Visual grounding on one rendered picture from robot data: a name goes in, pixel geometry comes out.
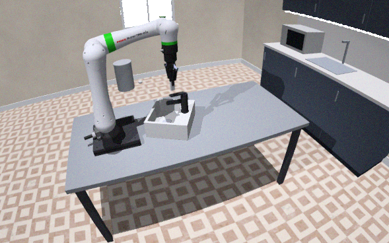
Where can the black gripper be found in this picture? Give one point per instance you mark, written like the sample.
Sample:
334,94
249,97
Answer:
171,69

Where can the grey rectangular sink basin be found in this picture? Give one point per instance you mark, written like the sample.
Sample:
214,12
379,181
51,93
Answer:
167,121

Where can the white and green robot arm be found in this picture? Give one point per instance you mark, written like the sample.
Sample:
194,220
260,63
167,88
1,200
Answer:
94,57

